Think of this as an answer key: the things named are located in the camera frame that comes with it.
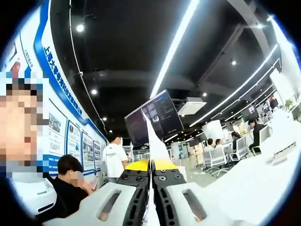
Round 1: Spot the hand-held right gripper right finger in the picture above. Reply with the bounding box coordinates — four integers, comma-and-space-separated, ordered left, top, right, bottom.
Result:
151, 159, 261, 226

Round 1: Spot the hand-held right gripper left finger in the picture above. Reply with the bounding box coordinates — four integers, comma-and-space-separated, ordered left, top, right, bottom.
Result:
43, 159, 151, 226

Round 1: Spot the white printing paper sheet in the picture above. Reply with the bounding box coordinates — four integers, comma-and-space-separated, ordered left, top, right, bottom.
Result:
140, 109, 174, 226

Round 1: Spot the white rounded appliance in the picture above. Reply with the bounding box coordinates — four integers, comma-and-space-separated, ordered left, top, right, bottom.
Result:
10, 173, 58, 215

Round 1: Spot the white office chair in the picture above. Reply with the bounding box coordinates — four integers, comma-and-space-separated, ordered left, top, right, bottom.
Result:
202, 146, 230, 177
228, 136, 250, 163

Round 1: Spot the large dark monitor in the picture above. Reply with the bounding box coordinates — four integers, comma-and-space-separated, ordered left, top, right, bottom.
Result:
124, 89, 184, 147

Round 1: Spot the white table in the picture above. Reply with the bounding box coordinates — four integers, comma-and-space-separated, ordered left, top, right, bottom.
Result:
185, 138, 298, 226

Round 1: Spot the ceiling air conditioner panel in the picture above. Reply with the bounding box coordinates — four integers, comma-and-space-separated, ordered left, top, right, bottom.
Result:
178, 96, 207, 116

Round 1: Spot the white printer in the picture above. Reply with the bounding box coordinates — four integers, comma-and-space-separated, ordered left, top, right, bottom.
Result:
264, 138, 297, 164

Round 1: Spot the curved ceiling light strip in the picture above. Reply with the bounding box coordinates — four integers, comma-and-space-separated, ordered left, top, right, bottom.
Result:
189, 43, 279, 128

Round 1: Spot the long ceiling light strip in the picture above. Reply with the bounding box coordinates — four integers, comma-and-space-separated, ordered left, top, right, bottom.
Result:
150, 0, 199, 98

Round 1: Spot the potted green plant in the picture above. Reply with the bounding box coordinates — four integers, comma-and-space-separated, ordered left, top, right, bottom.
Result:
284, 98, 295, 111

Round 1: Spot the wall poster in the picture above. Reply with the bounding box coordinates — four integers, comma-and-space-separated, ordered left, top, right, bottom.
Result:
2, 0, 109, 181

